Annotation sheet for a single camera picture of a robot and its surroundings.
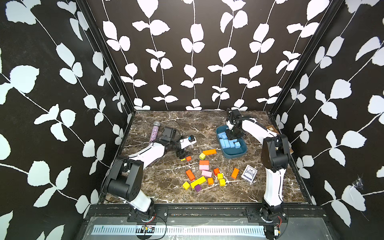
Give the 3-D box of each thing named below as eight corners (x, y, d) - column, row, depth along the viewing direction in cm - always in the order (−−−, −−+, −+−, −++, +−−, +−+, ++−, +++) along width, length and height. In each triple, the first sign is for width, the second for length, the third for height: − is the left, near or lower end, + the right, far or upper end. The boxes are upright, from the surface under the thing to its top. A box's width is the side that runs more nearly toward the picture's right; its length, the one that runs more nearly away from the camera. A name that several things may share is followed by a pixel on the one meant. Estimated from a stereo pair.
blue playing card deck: (240, 176, 89) (241, 175, 87) (246, 165, 94) (246, 164, 92) (251, 183, 86) (253, 182, 85) (257, 171, 91) (258, 170, 89)
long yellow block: (192, 188, 84) (192, 187, 82) (190, 184, 86) (189, 183, 84) (206, 181, 87) (206, 180, 85) (203, 177, 88) (203, 175, 87)
